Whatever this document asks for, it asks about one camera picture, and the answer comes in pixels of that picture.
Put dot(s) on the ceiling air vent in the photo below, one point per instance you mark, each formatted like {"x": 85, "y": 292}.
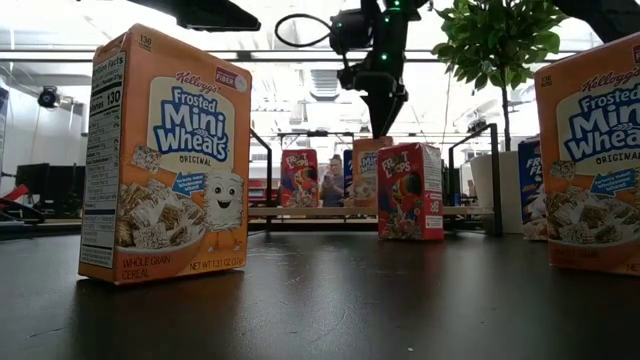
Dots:
{"x": 325, "y": 85}

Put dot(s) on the black monitor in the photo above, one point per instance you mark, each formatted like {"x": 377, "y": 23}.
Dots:
{"x": 50, "y": 185}

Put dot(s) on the Frosted Mini Wheats cereal box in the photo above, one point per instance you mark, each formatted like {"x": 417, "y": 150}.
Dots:
{"x": 165, "y": 150}
{"x": 365, "y": 170}
{"x": 600, "y": 200}

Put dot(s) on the white plant pot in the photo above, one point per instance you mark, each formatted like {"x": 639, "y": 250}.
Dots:
{"x": 495, "y": 190}

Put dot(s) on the person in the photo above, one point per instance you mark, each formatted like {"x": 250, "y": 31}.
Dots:
{"x": 332, "y": 187}

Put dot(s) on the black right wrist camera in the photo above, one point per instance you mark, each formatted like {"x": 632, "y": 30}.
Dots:
{"x": 350, "y": 30}

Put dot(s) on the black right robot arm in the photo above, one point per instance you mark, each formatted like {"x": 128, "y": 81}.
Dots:
{"x": 395, "y": 30}

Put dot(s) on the red object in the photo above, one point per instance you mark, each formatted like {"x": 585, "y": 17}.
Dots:
{"x": 15, "y": 194}

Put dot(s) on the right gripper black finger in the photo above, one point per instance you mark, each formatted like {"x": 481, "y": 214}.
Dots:
{"x": 385, "y": 115}

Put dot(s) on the wooden shelf with black frame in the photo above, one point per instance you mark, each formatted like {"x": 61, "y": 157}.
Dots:
{"x": 300, "y": 211}

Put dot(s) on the green leafy plant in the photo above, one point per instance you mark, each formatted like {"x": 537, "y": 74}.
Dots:
{"x": 500, "y": 45}

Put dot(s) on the black ceiling camera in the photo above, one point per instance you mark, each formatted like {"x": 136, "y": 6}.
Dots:
{"x": 48, "y": 97}

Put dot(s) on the Froot Loops cereal box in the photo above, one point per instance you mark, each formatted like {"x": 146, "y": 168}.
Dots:
{"x": 402, "y": 190}
{"x": 300, "y": 177}

